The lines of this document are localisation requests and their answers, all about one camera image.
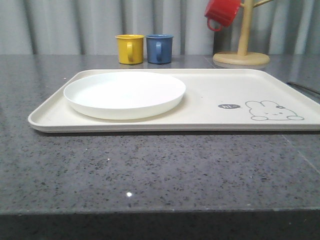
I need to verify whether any white round plate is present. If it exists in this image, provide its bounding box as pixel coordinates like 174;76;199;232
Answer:
63;71;187;120

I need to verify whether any silver metal fork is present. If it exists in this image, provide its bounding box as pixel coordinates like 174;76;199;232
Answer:
286;81;320;95

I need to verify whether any beige rabbit serving tray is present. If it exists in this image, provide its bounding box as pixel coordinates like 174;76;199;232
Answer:
28;68;320;133

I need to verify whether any blue enamel mug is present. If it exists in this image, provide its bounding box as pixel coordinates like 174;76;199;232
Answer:
145;34;174;64

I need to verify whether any yellow enamel mug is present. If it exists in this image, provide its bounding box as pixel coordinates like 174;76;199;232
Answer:
115;34;145;65

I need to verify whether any wooden mug tree stand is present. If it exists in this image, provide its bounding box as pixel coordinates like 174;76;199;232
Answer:
212;0;271;66

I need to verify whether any red enamel mug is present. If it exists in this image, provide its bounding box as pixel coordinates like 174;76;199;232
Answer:
204;0;241;32

